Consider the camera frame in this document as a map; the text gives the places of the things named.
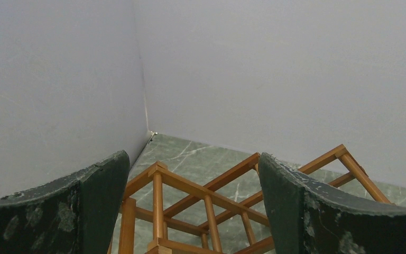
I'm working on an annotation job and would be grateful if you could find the brown wooden wine rack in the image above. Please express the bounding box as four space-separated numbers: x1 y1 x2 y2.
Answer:
107 143 394 254

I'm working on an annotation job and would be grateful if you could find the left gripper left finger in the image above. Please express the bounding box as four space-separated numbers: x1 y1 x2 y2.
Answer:
0 150 130 253

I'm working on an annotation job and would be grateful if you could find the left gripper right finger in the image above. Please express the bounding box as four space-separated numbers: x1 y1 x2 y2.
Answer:
258 153 406 253

